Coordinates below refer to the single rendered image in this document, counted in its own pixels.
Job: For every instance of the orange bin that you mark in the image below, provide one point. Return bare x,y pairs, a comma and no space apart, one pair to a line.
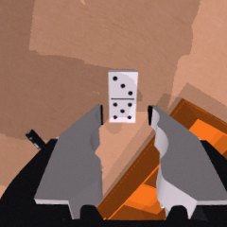
143,171

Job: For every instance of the white domino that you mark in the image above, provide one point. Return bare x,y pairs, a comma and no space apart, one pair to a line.
122,95

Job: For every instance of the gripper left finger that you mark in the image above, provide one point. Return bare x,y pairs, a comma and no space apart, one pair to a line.
62,177

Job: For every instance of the black battery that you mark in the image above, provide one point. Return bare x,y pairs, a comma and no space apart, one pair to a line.
35,139

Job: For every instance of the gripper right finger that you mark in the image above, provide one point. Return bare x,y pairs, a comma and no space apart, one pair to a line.
192,173

